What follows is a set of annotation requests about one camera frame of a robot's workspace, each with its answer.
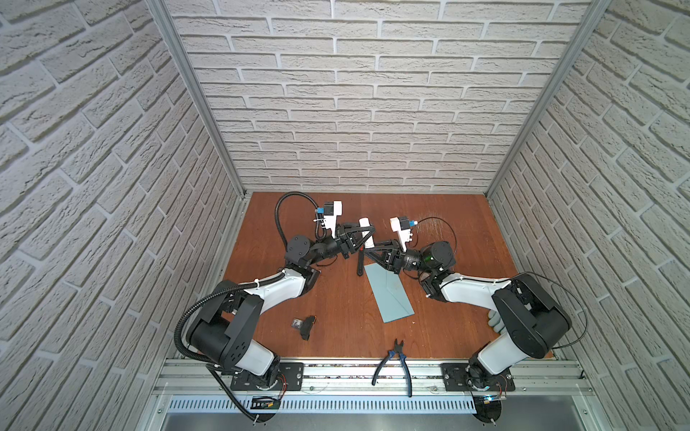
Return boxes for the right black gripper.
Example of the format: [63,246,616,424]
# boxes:
[365,242,435,279]

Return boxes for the white glue stick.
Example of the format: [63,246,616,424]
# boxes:
[359,217,375,250]

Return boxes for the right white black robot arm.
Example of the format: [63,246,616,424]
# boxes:
[361,217,572,391]

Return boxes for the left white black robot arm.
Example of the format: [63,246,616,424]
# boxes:
[174,191,375,423]

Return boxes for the red black pipe wrench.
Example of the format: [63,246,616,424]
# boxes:
[357,250,365,277]

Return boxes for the blue black pliers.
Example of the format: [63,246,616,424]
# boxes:
[370,338,414,399]

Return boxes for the small black clip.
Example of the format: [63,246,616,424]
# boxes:
[291,315,316,341]

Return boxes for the grey blue work glove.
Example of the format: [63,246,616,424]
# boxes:
[488,310,506,334]

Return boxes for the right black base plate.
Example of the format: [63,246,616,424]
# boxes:
[440,363,516,393]

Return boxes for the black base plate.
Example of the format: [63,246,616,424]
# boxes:
[230,361,305,391]
[440,363,516,393]

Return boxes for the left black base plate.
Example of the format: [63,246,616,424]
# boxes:
[230,361,305,391]

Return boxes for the white slotted cable duct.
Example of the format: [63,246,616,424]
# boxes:
[168,395,476,415]

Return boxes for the aluminium frame rail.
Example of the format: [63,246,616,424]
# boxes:
[153,348,595,399]

